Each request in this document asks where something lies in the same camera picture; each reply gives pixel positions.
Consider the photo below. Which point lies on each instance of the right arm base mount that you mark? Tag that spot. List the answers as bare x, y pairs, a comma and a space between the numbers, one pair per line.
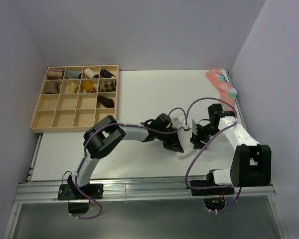
215, 193

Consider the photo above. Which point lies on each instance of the beige rolled sock purple band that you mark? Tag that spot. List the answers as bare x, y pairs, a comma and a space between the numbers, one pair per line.
55, 74

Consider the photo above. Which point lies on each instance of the white sock pair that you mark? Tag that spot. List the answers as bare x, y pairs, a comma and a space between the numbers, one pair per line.
184, 139

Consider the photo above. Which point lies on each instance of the pale yellow rolled sock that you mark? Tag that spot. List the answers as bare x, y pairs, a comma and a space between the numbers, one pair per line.
73, 89

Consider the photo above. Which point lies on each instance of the black white striped rolled sock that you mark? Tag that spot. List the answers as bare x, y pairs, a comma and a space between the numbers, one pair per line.
107, 74

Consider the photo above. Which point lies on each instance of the aluminium rail frame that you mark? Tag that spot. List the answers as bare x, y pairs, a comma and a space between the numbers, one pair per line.
145, 196

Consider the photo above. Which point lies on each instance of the pink patterned sock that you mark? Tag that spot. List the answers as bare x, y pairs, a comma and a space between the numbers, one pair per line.
227, 92

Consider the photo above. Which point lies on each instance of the wooden compartment tray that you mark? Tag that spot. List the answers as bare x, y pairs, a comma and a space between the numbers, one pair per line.
65, 112

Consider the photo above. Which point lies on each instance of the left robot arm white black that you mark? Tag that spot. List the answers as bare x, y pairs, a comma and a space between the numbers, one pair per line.
101, 139

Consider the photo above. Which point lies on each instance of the mustard orange rolled sock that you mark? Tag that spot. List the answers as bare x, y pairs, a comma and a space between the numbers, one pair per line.
89, 87

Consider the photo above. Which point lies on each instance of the white brown rolled sock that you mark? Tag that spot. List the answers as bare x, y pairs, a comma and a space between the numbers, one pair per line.
90, 74

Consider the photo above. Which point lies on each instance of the grey blue rolled sock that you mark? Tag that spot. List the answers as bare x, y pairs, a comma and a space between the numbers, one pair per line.
73, 74

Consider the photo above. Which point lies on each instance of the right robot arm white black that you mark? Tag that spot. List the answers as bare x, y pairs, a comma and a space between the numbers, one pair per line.
251, 164

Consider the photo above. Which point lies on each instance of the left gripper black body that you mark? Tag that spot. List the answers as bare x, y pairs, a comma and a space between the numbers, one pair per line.
166, 137

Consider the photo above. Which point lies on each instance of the checkered brown rolled sock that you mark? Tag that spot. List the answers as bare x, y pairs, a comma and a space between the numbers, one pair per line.
107, 86

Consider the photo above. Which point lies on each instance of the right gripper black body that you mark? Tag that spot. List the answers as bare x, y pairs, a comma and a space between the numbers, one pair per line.
207, 131

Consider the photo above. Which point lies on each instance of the brown grey rolled sock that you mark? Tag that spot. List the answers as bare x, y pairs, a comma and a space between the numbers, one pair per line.
52, 88

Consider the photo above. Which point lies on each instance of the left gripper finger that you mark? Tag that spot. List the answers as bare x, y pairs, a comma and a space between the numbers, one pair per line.
175, 148
176, 139

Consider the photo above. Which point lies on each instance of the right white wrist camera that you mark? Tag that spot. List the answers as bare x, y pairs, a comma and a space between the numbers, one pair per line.
189, 125

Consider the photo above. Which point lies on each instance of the dark brown rolled sock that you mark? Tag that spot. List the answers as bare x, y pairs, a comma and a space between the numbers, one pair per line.
106, 102

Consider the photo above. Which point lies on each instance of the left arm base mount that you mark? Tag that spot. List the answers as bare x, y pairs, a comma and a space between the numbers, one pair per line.
77, 203

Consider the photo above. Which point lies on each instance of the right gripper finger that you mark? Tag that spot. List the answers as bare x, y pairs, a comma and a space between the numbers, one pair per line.
195, 138
198, 144

